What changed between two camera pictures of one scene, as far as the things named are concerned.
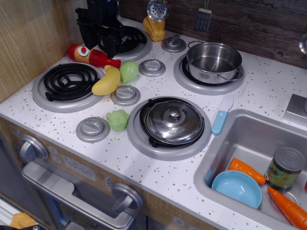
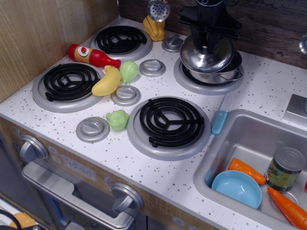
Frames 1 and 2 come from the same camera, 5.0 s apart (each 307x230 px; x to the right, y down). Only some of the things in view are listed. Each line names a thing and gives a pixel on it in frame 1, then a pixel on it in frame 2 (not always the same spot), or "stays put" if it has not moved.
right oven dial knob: [126, 198] stays put
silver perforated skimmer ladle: [158, 10] stays put
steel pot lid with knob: [173, 122] → [202, 60]
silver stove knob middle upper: [152, 68] stays put
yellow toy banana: [109, 83] stays put
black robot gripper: [102, 13] → [209, 15]
